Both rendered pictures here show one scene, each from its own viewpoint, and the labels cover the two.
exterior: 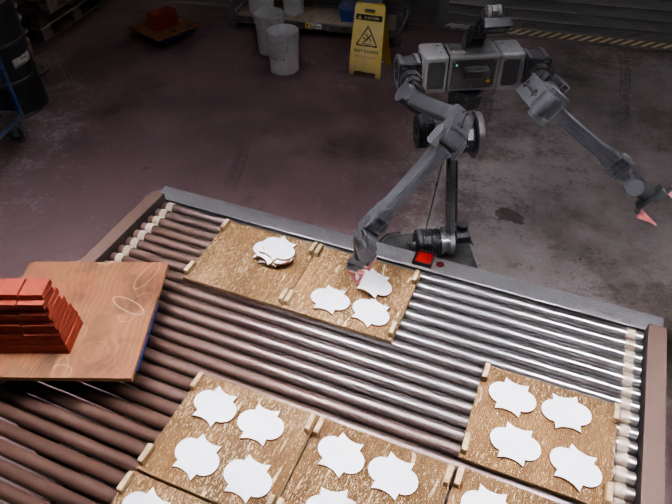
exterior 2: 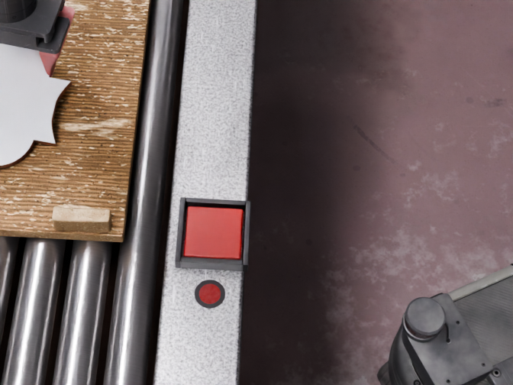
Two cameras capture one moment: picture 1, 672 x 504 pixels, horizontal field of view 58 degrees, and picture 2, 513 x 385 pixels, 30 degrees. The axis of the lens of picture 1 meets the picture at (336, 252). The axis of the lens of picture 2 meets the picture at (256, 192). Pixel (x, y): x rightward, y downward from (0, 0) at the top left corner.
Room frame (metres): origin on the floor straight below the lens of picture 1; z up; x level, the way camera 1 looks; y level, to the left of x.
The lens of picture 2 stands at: (1.53, -0.77, 1.83)
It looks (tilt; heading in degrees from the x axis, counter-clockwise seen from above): 61 degrees down; 64
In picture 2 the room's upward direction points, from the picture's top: 6 degrees clockwise
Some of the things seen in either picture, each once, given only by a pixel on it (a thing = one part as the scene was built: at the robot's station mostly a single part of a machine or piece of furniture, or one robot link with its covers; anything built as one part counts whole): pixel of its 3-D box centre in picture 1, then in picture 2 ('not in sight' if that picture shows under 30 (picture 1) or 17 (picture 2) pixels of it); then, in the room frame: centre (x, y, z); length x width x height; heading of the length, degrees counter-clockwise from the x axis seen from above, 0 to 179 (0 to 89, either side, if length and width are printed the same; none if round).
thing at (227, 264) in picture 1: (253, 262); not in sight; (1.68, 0.32, 0.93); 0.41 x 0.35 x 0.02; 68
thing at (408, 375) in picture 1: (329, 349); not in sight; (1.27, 0.03, 0.90); 1.95 x 0.05 x 0.05; 67
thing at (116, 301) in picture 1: (76, 316); not in sight; (1.32, 0.86, 1.03); 0.50 x 0.50 x 0.02; 89
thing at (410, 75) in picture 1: (411, 82); not in sight; (2.10, -0.29, 1.45); 0.09 x 0.08 x 0.12; 95
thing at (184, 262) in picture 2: (424, 258); (214, 234); (1.69, -0.34, 0.92); 0.08 x 0.08 x 0.02; 67
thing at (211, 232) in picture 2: (424, 258); (214, 234); (1.69, -0.34, 0.92); 0.06 x 0.06 x 0.01; 67
